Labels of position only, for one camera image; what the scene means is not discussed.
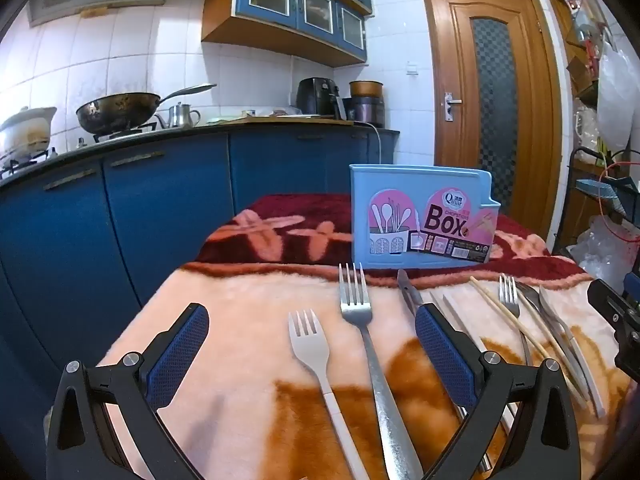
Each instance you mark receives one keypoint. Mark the black gas stove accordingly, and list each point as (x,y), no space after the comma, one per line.
(122,133)

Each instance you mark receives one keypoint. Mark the slim steel utensil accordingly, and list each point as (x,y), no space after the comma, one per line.
(407,290)

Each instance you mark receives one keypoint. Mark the blue wall cabinet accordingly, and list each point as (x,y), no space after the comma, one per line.
(280,5)

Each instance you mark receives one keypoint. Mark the white plastic fork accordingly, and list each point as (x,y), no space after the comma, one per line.
(310,345)

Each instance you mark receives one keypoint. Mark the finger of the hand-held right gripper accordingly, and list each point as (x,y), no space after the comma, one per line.
(606,300)
(632,283)

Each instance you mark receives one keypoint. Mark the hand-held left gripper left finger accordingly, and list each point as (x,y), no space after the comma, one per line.
(175,355)

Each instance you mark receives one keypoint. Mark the wooden chopstick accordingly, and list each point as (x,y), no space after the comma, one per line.
(492,305)

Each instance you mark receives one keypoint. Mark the white light switch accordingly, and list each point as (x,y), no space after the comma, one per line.
(412,68)

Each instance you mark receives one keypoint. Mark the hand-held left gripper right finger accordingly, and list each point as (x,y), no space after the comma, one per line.
(445,355)

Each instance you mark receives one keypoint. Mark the steel kettle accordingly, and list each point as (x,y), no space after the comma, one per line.
(181,116)

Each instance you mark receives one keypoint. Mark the white ceramic pot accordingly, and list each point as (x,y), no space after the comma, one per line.
(25,130)

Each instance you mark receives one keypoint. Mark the black wok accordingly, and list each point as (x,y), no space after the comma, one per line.
(115,110)

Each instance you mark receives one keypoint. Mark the black air fryer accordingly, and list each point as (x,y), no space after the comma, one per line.
(315,97)

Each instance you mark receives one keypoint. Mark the white plastic bag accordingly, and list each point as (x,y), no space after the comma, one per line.
(617,95)

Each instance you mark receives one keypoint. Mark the clear plastic bag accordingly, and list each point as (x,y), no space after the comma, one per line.
(595,250)

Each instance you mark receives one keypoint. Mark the wooden wall shelf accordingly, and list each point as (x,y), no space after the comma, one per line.
(575,70)

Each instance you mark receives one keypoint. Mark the steel spoon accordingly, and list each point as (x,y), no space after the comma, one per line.
(527,292)

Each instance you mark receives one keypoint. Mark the black metal rack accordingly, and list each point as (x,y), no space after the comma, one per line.
(575,195)

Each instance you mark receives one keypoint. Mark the large steel fork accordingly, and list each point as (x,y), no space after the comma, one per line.
(356,312)

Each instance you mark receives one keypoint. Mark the white plastic spoon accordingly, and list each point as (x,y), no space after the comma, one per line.
(550,306)

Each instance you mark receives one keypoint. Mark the copper brown pot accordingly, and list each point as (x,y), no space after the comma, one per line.
(366,88)

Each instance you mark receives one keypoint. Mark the light blue utensil box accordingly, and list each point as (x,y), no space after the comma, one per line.
(390,185)

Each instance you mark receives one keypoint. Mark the dark rice cooker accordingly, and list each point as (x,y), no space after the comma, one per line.
(367,110)

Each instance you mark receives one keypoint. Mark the pink and red plush blanket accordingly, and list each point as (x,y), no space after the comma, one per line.
(240,410)

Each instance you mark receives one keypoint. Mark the small steel fork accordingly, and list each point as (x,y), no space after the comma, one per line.
(509,305)

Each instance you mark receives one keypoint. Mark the wooden door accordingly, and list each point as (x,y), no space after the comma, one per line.
(460,60)

